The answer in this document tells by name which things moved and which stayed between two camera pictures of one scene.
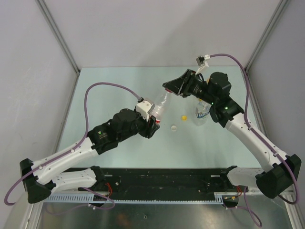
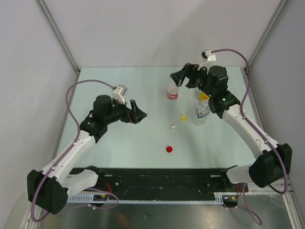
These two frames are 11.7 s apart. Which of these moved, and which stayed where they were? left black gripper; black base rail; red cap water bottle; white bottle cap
Moved: left black gripper; red cap water bottle
Stayed: white bottle cap; black base rail
